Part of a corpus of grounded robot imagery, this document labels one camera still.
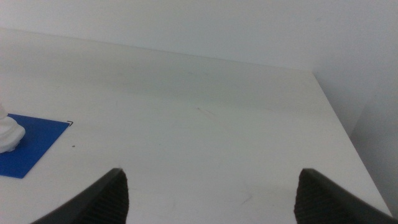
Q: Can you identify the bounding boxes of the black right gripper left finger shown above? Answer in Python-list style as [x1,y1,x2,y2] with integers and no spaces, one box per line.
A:
[29,167,130,224]

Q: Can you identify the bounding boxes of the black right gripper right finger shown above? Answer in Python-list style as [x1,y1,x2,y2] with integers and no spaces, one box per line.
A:
[293,168,398,224]

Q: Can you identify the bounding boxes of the white sandal black red straps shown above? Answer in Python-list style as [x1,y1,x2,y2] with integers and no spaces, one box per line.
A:
[0,104,27,154]

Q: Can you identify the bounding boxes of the blue rectangular mat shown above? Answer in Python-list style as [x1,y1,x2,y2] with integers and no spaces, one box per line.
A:
[0,113,71,180]

